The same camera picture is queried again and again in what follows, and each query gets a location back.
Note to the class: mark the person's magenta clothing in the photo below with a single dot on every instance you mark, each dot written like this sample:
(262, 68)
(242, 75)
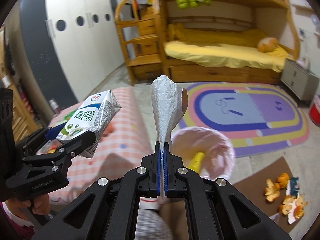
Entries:
(13, 225)

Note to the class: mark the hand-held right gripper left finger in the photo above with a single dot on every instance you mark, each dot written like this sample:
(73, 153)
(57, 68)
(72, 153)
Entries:
(157, 170)

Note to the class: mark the red bin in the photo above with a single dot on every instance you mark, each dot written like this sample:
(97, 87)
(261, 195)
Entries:
(315, 113)

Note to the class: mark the bottle with silver cap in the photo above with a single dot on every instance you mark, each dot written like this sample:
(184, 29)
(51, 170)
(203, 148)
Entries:
(53, 106)

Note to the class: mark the person's grey trouser leg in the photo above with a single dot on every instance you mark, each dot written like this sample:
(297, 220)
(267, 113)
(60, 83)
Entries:
(153, 225)

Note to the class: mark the wooden stair drawers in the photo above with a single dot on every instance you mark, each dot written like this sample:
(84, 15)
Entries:
(145, 45)

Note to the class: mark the pink checkered tablecloth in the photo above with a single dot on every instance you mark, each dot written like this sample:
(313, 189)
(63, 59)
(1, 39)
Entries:
(130, 120)

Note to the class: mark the rainbow pattern rug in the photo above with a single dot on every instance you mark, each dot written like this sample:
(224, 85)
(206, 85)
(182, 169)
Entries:
(250, 110)

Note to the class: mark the brown cardboard sheet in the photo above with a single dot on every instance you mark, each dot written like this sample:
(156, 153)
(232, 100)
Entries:
(250, 185)

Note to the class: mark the white wardrobe with round holes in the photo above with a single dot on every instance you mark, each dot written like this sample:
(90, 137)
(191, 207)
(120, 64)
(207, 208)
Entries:
(82, 50)

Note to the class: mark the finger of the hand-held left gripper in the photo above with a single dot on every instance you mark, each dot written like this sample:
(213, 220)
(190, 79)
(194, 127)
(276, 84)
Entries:
(72, 148)
(51, 133)

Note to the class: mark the white pink printed wrapper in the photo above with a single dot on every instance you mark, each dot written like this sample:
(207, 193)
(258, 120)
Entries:
(293, 219)

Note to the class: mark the orange plush toy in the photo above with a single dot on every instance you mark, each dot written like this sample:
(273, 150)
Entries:
(267, 44)

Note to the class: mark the white milk carton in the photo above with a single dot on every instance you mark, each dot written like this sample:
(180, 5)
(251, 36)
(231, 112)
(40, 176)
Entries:
(85, 115)

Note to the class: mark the dark blue snack wrapper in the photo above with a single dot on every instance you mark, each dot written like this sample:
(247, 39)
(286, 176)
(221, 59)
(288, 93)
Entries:
(294, 185)

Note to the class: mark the person's left hand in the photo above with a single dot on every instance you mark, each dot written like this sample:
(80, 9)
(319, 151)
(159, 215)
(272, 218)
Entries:
(41, 203)

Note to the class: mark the yellow banana peel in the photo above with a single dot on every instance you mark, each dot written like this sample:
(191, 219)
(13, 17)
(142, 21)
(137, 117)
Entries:
(196, 162)

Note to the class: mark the wooden cabinet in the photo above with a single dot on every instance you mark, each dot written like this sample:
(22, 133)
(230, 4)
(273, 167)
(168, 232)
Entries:
(17, 105)

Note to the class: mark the orange tangerine peel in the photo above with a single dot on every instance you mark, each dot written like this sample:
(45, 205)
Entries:
(287, 203)
(283, 180)
(272, 191)
(298, 208)

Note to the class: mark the white item on nightstand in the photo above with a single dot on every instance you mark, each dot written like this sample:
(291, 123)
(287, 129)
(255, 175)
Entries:
(303, 62)

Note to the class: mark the grey nightstand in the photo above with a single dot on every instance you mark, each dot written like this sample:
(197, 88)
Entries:
(297, 80)

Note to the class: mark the trash bin with pink liner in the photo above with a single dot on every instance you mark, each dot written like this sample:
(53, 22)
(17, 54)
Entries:
(215, 145)

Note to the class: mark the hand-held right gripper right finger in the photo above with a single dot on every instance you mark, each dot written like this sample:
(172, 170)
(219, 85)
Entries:
(166, 170)

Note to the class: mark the white plastic bag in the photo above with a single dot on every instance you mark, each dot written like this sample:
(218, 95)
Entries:
(163, 100)

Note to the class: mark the yellow bedding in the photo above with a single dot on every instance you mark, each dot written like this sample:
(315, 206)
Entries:
(220, 52)

